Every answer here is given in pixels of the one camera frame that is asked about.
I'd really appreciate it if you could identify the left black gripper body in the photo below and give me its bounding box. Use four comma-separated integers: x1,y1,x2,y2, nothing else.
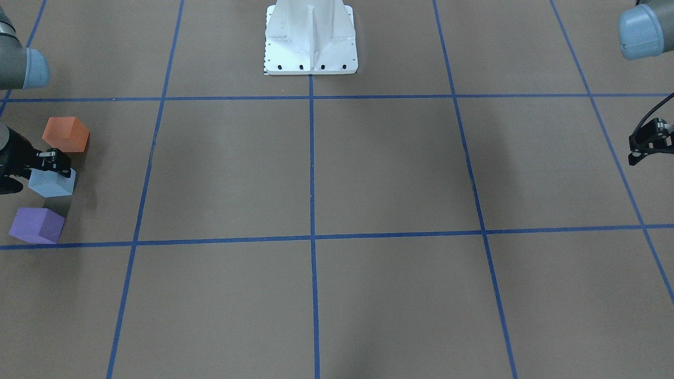
628,117,673,156

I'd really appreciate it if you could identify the light blue foam block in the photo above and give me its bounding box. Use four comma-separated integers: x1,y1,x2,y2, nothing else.
28,169,76,197

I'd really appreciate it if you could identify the white camera stand pole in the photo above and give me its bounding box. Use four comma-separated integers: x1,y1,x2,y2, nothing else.
263,1,359,75

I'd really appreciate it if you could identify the orange foam block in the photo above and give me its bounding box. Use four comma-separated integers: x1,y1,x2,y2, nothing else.
42,117,91,153

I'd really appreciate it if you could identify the purple foam block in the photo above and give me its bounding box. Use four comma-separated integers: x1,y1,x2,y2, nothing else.
9,208,65,244

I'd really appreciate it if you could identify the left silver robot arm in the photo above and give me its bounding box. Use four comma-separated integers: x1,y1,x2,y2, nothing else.
618,1,673,166

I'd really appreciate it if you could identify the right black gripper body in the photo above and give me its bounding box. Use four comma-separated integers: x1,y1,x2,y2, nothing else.
1,124,39,195

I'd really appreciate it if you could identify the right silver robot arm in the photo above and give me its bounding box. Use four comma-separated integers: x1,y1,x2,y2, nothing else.
1,10,74,195

